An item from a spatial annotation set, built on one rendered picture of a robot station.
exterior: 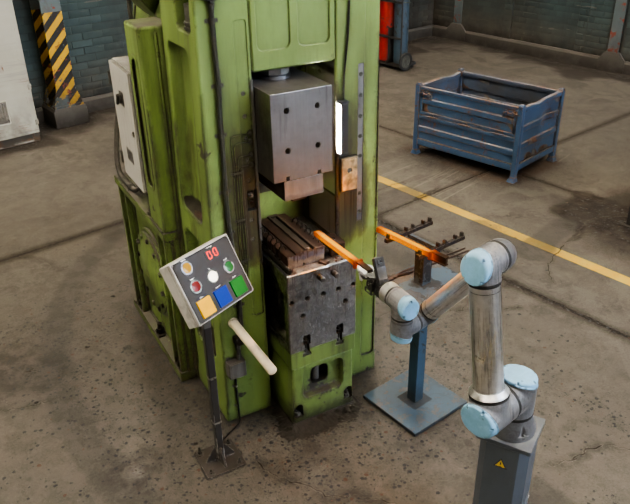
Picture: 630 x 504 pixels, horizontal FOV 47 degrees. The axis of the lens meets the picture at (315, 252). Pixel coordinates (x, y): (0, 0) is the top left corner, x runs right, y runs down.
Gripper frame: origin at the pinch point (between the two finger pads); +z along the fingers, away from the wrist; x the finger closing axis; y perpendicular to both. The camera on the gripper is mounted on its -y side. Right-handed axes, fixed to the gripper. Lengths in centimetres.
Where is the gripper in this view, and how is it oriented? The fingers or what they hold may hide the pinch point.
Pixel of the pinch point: (360, 264)
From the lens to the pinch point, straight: 308.6
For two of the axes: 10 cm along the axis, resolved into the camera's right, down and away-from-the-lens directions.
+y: 0.2, 8.7, 5.0
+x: 8.7, -2.6, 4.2
